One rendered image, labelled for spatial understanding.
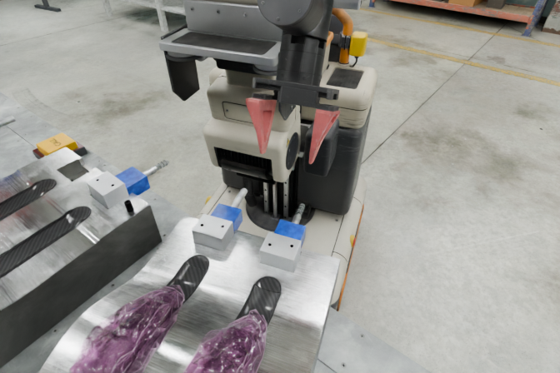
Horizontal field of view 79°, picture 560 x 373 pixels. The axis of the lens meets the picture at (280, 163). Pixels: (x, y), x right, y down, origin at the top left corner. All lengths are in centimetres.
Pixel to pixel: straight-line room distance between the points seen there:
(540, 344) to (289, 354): 134
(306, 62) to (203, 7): 39
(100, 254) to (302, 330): 30
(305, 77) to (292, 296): 28
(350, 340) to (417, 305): 104
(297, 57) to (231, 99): 45
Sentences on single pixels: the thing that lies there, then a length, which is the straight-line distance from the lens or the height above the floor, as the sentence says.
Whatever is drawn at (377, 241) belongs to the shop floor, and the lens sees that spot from 169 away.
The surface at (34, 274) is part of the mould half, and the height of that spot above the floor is 88.
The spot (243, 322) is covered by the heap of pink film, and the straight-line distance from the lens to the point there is 43.
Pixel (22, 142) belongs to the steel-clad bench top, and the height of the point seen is 80.
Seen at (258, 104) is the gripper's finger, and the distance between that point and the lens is 43.
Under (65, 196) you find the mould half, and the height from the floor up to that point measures 89.
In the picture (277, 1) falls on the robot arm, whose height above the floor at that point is 119.
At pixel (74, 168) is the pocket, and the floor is 87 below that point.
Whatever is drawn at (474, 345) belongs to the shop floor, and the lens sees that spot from 155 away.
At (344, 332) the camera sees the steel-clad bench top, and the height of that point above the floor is 80.
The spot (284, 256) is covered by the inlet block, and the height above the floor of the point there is 88.
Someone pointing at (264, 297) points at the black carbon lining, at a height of 85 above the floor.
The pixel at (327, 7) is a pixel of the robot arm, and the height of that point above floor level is 117.
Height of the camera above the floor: 127
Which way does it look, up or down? 38 degrees down
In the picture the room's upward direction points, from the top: straight up
